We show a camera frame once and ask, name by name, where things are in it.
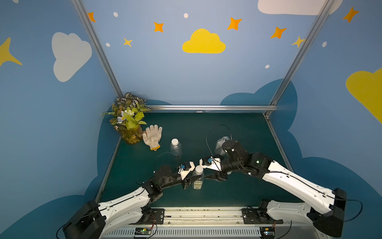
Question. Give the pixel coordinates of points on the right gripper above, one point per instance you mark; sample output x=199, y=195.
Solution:
x=216, y=173

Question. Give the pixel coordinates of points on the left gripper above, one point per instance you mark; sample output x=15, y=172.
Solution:
x=185, y=179

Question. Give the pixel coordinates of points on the tall clear labelled bottle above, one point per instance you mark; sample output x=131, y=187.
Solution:
x=198, y=184

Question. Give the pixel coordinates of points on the white bottle cap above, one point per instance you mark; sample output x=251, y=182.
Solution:
x=174, y=142
x=199, y=170

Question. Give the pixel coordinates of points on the square clear plastic bottle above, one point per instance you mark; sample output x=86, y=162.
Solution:
x=218, y=148

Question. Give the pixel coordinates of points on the round clear plastic bottle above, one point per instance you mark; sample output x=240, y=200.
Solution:
x=176, y=151

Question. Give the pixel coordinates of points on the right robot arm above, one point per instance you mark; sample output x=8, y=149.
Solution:
x=322, y=207

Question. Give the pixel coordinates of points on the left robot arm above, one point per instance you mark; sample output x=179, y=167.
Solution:
x=94, y=220

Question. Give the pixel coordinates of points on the white knitted work glove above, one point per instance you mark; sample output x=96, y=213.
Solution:
x=152, y=135

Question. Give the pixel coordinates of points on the right circuit board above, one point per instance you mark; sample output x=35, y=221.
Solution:
x=267, y=233

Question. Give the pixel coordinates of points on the circuit board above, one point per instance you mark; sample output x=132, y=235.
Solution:
x=143, y=232
x=267, y=233

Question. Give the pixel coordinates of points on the left circuit board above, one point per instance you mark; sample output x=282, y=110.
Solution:
x=143, y=232

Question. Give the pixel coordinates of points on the artificial potted plant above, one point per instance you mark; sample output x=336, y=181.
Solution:
x=127, y=117

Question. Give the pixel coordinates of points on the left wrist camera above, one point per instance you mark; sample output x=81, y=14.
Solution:
x=185, y=169

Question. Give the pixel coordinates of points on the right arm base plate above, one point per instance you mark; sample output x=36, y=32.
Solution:
x=258, y=216

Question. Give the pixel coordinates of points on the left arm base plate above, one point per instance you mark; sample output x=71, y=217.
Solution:
x=151, y=215

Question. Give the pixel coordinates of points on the right side table rail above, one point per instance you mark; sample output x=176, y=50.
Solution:
x=278, y=143

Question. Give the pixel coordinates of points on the table rail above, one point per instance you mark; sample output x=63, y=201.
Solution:
x=278, y=143
x=102, y=186

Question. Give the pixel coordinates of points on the aluminium back rail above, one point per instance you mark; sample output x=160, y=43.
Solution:
x=211, y=108

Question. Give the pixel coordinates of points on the left side table rail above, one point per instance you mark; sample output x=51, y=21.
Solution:
x=102, y=186

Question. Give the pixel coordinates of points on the right aluminium frame post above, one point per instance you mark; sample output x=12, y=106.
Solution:
x=303, y=50

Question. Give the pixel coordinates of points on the aluminium frame post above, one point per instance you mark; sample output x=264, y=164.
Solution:
x=303, y=50
x=90, y=30

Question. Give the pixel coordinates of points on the left aluminium frame post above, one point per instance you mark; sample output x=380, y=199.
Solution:
x=90, y=30

